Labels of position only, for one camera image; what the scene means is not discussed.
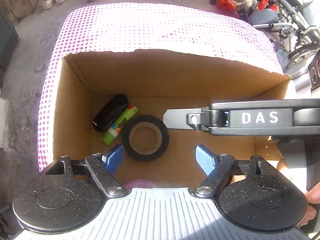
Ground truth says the black tape roll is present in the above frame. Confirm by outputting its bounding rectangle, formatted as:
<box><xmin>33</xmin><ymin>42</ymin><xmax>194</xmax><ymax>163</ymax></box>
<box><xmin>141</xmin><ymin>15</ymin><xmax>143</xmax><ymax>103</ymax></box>
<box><xmin>122</xmin><ymin>114</ymin><xmax>170</xmax><ymax>162</ymax></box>

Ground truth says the red checked tablecloth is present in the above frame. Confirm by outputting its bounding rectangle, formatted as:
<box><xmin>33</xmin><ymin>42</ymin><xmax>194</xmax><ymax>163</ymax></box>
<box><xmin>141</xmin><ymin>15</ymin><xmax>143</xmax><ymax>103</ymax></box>
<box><xmin>37</xmin><ymin>2</ymin><xmax>283</xmax><ymax>173</ymax></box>

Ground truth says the person's right hand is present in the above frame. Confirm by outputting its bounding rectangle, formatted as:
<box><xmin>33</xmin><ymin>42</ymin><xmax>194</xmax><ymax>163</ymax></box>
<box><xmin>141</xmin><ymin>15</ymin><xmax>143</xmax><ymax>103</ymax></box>
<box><xmin>304</xmin><ymin>189</ymin><xmax>320</xmax><ymax>227</ymax></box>

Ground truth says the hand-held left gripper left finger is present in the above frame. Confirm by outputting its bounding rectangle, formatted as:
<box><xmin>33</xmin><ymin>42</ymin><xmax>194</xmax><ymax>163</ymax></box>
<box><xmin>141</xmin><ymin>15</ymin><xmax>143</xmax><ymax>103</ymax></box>
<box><xmin>44</xmin><ymin>144</ymin><xmax>126</xmax><ymax>197</ymax></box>

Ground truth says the pink plastic lid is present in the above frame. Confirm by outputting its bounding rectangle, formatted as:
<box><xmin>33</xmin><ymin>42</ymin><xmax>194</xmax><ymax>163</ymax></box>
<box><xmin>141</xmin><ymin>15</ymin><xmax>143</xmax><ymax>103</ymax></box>
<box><xmin>124</xmin><ymin>179</ymin><xmax>158</xmax><ymax>190</ymax></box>

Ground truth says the green glue stick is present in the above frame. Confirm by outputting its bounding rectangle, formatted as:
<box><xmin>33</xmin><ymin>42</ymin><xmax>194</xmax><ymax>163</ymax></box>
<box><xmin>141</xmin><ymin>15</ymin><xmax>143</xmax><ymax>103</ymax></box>
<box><xmin>102</xmin><ymin>104</ymin><xmax>139</xmax><ymax>145</ymax></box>

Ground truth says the black wheelchair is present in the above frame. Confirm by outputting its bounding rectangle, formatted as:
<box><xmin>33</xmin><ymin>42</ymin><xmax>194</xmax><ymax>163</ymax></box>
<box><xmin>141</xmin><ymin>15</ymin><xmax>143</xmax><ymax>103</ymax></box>
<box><xmin>270</xmin><ymin>0</ymin><xmax>320</xmax><ymax>73</ymax></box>

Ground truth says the red plastic bag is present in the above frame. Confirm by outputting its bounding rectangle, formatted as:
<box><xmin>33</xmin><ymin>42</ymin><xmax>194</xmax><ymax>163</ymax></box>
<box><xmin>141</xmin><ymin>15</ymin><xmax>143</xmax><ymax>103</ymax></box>
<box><xmin>257</xmin><ymin>0</ymin><xmax>278</xmax><ymax>12</ymax></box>
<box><xmin>216</xmin><ymin>0</ymin><xmax>237</xmax><ymax>12</ymax></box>

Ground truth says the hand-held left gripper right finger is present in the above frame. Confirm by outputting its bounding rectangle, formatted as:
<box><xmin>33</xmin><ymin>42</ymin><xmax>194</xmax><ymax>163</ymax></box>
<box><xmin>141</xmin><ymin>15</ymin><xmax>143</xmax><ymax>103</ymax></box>
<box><xmin>194</xmin><ymin>145</ymin><xmax>277</xmax><ymax>199</ymax></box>

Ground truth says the grey padded seat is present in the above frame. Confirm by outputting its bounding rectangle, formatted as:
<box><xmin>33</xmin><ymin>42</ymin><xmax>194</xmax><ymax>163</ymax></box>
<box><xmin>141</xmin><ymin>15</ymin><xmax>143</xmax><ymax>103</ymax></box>
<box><xmin>249</xmin><ymin>9</ymin><xmax>279</xmax><ymax>28</ymax></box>

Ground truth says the black glossy oval case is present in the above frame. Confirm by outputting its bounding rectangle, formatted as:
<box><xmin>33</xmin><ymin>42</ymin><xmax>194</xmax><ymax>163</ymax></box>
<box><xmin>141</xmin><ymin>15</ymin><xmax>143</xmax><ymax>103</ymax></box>
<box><xmin>92</xmin><ymin>94</ymin><xmax>129</xmax><ymax>132</ymax></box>

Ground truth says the dark grey cabinet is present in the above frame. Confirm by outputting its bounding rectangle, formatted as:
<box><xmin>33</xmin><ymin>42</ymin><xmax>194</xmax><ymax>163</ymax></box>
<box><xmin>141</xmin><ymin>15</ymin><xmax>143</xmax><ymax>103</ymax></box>
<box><xmin>0</xmin><ymin>5</ymin><xmax>19</xmax><ymax>73</ymax></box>

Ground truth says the cardboard box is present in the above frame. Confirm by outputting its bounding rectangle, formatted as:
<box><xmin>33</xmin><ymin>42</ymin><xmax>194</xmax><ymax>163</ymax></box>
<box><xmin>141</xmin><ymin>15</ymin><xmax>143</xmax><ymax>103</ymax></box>
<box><xmin>51</xmin><ymin>49</ymin><xmax>292</xmax><ymax>188</ymax></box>

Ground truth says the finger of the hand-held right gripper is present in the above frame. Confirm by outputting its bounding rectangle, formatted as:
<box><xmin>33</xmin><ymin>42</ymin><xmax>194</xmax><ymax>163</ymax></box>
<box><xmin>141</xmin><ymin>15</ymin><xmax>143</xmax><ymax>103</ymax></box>
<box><xmin>162</xmin><ymin>109</ymin><xmax>229</xmax><ymax>132</ymax></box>

